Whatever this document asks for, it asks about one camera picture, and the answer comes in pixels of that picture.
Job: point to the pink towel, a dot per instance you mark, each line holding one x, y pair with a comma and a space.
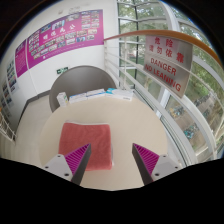
86, 136

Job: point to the large magenta wall poster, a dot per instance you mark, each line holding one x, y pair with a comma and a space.
65, 38

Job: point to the flat white blue box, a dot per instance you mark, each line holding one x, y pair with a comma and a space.
119, 94

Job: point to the white photo wall poster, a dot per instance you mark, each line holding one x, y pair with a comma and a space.
11, 76

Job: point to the small upright white box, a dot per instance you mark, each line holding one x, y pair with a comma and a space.
62, 99

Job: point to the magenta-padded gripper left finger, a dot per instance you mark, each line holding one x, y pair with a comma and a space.
77, 157

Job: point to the short white railing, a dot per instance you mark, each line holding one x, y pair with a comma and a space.
6, 128

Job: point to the green exit sign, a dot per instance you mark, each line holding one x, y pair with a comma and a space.
62, 70

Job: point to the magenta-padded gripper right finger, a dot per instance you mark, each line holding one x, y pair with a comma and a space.
146, 159

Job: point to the grey round-backed chair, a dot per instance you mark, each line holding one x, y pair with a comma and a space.
80, 81

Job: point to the red-lettered warning sign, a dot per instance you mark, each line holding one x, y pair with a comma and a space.
168, 65

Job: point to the narrow magenta wall poster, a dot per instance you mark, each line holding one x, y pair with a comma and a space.
21, 59

